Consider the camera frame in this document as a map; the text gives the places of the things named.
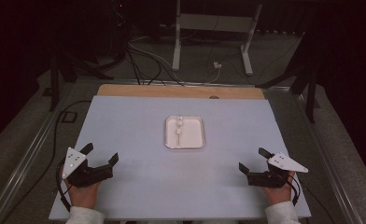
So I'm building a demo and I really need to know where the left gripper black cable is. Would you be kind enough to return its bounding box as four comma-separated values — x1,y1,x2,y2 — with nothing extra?
55,158,75,214

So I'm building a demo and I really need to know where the dark equipment rack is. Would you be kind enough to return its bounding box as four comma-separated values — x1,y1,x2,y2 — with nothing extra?
101,0,133,64

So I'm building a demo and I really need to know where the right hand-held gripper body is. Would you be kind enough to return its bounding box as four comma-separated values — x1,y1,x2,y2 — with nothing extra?
246,151,309,189

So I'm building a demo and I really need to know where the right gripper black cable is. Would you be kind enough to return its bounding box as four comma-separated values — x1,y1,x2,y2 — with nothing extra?
283,173,303,207

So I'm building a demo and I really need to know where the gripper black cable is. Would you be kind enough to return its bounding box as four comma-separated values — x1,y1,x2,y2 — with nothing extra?
55,158,75,214
283,173,303,207

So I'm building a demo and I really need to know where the square metal tray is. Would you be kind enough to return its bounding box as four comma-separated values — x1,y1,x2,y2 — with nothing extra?
164,115,206,150

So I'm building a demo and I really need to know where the person's right hand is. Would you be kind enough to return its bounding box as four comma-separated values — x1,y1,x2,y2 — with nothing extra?
261,176,296,206

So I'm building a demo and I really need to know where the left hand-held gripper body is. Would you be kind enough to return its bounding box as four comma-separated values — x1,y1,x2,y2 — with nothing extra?
61,147,114,189

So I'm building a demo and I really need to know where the long black floor cable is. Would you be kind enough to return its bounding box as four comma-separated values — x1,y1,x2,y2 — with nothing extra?
0,99,92,224

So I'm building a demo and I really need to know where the thin wooden skewer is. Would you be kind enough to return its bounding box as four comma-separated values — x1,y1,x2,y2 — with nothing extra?
176,116,183,147

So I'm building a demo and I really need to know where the white metal stand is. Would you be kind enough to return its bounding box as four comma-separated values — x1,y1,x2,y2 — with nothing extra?
171,0,263,77

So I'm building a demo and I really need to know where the white floor cable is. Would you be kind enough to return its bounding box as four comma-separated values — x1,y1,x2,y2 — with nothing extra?
127,35,222,86

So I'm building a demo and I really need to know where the metal floor rail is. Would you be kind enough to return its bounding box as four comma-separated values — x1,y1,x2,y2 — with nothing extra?
0,82,79,224
291,90,364,224

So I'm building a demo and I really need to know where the person's left hand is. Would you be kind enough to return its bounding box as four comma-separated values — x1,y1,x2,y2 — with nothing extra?
63,181,103,209

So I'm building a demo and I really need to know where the black tripod stand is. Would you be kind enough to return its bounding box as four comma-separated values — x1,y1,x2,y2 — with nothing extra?
255,31,322,124
44,50,114,112

